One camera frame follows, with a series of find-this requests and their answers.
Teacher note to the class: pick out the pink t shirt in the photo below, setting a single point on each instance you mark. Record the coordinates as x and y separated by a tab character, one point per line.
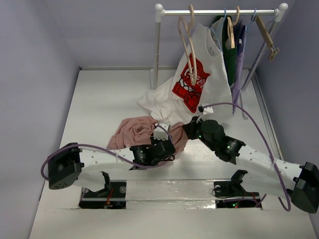
138	131

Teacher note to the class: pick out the green shirt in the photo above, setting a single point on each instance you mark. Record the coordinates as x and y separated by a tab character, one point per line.
229	55

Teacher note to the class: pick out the white red print t shirt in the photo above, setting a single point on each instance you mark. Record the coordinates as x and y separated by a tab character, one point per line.
198	80

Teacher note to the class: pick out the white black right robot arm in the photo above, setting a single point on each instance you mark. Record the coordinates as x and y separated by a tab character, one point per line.
259	172

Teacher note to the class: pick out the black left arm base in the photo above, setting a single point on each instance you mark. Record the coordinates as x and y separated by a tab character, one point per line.
111	196

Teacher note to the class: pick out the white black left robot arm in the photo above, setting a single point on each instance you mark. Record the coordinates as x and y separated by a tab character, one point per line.
90	166

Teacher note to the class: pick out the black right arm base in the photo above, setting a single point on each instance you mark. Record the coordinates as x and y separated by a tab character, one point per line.
230	193

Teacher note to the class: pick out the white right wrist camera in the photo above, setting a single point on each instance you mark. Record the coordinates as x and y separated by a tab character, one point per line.
205	109

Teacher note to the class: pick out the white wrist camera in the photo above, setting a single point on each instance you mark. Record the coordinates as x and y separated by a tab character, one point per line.
161	131
205	109

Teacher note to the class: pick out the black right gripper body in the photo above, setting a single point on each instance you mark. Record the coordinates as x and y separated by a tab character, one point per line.
190	126

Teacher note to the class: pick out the beige hanger with green shirt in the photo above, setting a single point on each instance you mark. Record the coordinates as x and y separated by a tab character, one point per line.
230	26

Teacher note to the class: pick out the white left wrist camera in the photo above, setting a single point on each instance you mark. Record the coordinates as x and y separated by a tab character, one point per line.
161	131

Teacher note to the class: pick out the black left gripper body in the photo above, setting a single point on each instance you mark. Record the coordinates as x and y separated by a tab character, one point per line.
154	142

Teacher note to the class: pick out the lavender shirt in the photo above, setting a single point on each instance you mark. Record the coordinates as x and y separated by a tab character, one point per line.
240	37

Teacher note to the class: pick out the wooden clip hanger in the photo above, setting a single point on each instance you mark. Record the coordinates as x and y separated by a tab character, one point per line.
267	38

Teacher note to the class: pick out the white metal clothes rack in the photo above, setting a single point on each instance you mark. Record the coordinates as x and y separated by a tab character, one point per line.
271	19

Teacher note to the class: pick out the blue wire hanger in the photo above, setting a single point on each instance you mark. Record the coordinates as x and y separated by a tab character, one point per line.
248	28
216	30

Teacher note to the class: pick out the blue wire hanger right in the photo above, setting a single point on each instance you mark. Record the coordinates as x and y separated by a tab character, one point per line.
248	28

